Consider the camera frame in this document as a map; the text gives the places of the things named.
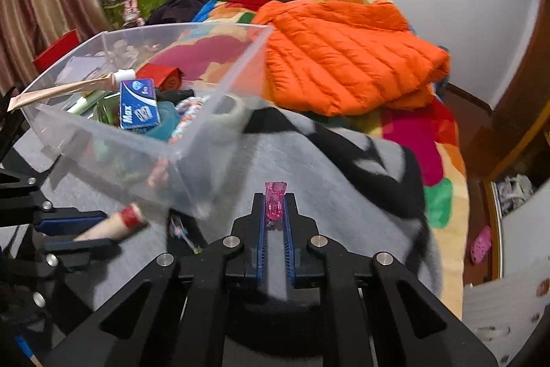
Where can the large peach cosmetic tube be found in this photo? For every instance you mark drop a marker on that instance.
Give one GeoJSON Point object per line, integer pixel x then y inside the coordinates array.
{"type": "Point", "coordinates": [64, 89]}

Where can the orange down jacket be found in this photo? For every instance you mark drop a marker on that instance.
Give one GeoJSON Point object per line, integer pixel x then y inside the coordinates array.
{"type": "Point", "coordinates": [343, 57]}

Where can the clear plastic storage bin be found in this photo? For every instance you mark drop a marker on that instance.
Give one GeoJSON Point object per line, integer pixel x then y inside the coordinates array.
{"type": "Point", "coordinates": [129, 178]}

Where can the light green tube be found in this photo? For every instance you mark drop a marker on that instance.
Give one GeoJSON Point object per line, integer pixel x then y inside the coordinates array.
{"type": "Point", "coordinates": [84, 104]}

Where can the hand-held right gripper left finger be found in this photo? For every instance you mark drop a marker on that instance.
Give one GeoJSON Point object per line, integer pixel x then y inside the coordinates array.
{"type": "Point", "coordinates": [261, 229]}

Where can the pink slipper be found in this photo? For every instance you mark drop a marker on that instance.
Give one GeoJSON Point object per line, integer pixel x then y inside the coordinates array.
{"type": "Point", "coordinates": [479, 251]}

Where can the red box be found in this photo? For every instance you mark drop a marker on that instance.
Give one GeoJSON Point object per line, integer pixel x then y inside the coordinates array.
{"type": "Point", "coordinates": [56, 49]}

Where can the wooden door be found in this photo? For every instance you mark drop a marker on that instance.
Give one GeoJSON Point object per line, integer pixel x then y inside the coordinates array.
{"type": "Point", "coordinates": [524, 92]}

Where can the blue printed small box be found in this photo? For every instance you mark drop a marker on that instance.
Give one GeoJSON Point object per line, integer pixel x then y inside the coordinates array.
{"type": "Point", "coordinates": [139, 104]}

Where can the white tape roll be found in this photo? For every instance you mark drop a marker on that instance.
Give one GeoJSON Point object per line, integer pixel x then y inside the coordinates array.
{"type": "Point", "coordinates": [227, 109]}

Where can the striped curtain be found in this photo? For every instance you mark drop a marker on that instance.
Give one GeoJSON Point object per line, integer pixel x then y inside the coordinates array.
{"type": "Point", "coordinates": [43, 6]}

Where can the white panel with stickers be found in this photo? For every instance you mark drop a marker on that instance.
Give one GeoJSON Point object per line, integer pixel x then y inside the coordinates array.
{"type": "Point", "coordinates": [507, 307]}

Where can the dark clothing pile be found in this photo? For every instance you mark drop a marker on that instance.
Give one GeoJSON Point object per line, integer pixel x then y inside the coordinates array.
{"type": "Point", "coordinates": [180, 6]}

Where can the beige cylinder with red band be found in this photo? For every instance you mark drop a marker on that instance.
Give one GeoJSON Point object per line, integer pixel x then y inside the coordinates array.
{"type": "Point", "coordinates": [111, 225]}

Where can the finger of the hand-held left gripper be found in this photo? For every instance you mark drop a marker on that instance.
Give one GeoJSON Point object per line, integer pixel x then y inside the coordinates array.
{"type": "Point", "coordinates": [68, 221]}
{"type": "Point", "coordinates": [81, 248]}

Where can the white sneakers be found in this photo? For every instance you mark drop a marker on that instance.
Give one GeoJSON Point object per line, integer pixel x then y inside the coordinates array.
{"type": "Point", "coordinates": [513, 186]}

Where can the grey and black blanket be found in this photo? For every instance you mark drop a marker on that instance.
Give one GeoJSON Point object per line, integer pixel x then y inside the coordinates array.
{"type": "Point", "coordinates": [322, 186]}

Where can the small colourful trinket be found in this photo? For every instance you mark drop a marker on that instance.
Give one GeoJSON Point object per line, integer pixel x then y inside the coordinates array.
{"type": "Point", "coordinates": [180, 227]}

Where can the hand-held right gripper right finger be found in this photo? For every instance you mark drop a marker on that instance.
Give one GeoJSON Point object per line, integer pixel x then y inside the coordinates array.
{"type": "Point", "coordinates": [288, 238]}

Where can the colourful patchwork blanket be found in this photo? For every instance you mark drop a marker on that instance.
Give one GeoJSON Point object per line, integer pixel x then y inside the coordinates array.
{"type": "Point", "coordinates": [447, 160]}

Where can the pink translucent clip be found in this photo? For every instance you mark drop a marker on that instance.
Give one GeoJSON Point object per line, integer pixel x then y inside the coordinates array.
{"type": "Point", "coordinates": [275, 199]}

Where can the teal round container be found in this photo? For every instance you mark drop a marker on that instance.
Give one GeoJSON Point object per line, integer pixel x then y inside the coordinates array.
{"type": "Point", "coordinates": [165, 122]}

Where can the red fabric pouch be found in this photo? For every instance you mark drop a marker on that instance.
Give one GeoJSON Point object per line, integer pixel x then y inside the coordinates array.
{"type": "Point", "coordinates": [159, 74]}

